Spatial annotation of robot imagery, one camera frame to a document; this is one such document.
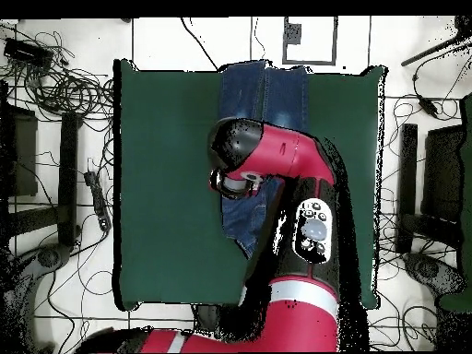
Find blue denim jeans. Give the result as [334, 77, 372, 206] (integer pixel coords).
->
[218, 60, 311, 260]

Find black power strip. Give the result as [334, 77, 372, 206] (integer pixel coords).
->
[83, 170, 112, 233]

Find black floor cable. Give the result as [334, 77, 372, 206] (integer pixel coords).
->
[179, 17, 223, 72]

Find black box device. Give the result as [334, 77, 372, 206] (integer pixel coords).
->
[3, 37, 55, 68]

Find dark green table cloth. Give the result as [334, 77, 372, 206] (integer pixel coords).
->
[112, 58, 388, 313]

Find green cloth sheet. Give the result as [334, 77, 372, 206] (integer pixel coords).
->
[438, 95, 472, 314]

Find black cable tangle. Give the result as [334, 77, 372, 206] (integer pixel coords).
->
[0, 30, 115, 123]

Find dark flat panel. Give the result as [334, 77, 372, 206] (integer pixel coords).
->
[0, 104, 39, 198]
[421, 124, 466, 224]

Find black stand base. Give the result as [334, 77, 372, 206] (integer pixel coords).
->
[403, 252, 466, 296]
[0, 242, 73, 353]

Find black power adapter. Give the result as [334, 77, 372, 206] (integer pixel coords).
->
[417, 94, 441, 120]

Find black tripod leg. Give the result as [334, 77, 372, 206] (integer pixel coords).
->
[400, 16, 472, 68]

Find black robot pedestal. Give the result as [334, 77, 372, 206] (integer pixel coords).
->
[193, 303, 244, 340]

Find black upright bar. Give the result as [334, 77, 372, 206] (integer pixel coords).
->
[57, 112, 81, 247]
[398, 123, 419, 254]

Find grey floor plate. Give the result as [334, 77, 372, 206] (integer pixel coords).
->
[283, 22, 303, 46]

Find grey rectangular floor frame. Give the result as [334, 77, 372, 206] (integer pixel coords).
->
[282, 16, 339, 66]

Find black slanted crossbar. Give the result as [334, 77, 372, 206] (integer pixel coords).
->
[6, 205, 62, 237]

